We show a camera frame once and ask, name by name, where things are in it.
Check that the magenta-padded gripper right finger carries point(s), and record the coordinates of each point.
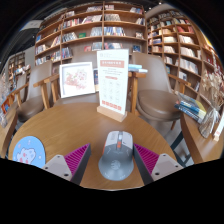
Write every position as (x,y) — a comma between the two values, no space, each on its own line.
(165,165)

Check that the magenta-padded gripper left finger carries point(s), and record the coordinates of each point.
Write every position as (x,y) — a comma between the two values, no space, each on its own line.
(59,165)

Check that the grey computer mouse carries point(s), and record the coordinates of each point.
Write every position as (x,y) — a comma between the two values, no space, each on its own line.
(116,160)

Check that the round light blue mouse pad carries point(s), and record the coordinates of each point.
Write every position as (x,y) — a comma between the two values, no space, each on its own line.
(28,151)

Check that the round wooden side table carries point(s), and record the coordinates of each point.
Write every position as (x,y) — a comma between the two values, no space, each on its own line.
(7,136)
(200,146)

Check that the glass vase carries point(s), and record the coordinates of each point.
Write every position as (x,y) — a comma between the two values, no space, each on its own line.
(3,117)
(208,123)

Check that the stack of dark books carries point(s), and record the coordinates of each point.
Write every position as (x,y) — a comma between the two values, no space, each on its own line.
(190,108)

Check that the white framed flower picture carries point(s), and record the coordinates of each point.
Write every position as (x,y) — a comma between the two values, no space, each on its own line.
(77,80)

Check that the dried pink flower bouquet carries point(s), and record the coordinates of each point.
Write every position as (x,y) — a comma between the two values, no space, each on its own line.
(3,90)

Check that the dark blue book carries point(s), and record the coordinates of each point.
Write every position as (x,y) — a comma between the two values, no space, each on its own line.
(95,76)

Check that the light blue book stack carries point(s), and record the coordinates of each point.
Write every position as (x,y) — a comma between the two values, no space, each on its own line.
(137,68)

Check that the small distant wooden shelf unit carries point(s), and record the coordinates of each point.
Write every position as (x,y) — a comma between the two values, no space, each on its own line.
(16,65)

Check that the curved wooden book shelf unit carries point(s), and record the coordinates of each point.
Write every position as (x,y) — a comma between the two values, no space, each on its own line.
(180,43)

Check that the wide wooden book shelf unit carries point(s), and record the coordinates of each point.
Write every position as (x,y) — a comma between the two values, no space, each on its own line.
(93,30)

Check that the white ceiling panel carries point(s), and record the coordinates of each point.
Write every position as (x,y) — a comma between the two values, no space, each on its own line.
(31,24)

